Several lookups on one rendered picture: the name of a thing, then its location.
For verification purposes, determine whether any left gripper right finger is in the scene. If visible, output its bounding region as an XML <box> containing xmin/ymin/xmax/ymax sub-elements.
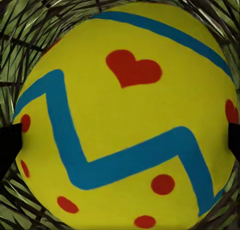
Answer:
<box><xmin>228</xmin><ymin>123</ymin><xmax>240</xmax><ymax>163</ymax></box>

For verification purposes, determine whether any wicker basket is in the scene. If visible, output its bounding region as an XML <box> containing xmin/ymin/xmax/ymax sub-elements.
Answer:
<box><xmin>0</xmin><ymin>0</ymin><xmax>240</xmax><ymax>230</ymax></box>

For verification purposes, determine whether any easter egg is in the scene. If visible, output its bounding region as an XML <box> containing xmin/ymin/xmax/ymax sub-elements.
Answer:
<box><xmin>12</xmin><ymin>1</ymin><xmax>239</xmax><ymax>230</ymax></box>

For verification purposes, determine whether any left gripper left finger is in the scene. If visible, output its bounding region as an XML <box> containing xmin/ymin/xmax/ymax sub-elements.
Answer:
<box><xmin>0</xmin><ymin>123</ymin><xmax>22</xmax><ymax>183</ymax></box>

